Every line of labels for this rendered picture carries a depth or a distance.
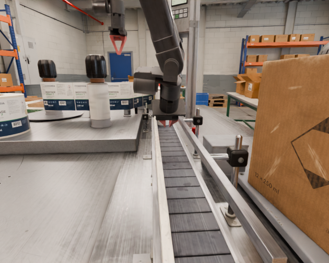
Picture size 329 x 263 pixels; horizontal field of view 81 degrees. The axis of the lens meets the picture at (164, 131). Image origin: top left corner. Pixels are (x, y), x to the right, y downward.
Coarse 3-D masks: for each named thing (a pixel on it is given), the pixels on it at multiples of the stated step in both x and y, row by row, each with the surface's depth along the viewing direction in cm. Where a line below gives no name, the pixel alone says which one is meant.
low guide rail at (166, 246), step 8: (160, 152) 46; (160, 160) 42; (160, 168) 38; (160, 176) 35; (160, 184) 32; (160, 192) 30; (160, 200) 28; (160, 208) 27; (160, 216) 25; (168, 216) 25; (160, 224) 24; (168, 224) 24; (160, 232) 23; (168, 232) 22; (168, 240) 21; (168, 248) 20; (168, 256) 19
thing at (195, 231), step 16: (160, 128) 81; (160, 144) 62; (176, 144) 62; (176, 160) 50; (176, 176) 42; (192, 176) 42; (176, 192) 36; (192, 192) 36; (176, 208) 32; (192, 208) 32; (208, 208) 32; (176, 224) 28; (192, 224) 28; (208, 224) 28; (176, 240) 26; (192, 240) 26; (208, 240) 26; (224, 240) 26; (176, 256) 23; (192, 256) 24; (208, 256) 23; (224, 256) 23
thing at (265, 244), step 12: (180, 120) 59; (192, 132) 46; (192, 144) 42; (204, 156) 32; (216, 168) 28; (216, 180) 26; (228, 180) 25; (228, 192) 22; (240, 204) 20; (240, 216) 19; (252, 216) 18; (252, 228) 17; (264, 228) 17; (252, 240) 17; (264, 240) 16; (264, 252) 15; (276, 252) 15
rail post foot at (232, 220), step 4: (220, 208) 39; (224, 208) 39; (224, 212) 38; (224, 216) 37; (228, 216) 36; (232, 216) 36; (228, 220) 36; (232, 220) 36; (236, 220) 36; (228, 224) 35; (232, 224) 35; (236, 224) 35; (240, 224) 35
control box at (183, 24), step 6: (174, 6) 88; (180, 6) 86; (186, 6) 85; (186, 18) 86; (180, 24) 88; (186, 24) 87; (180, 30) 89; (186, 30) 88; (180, 36) 95; (186, 36) 95
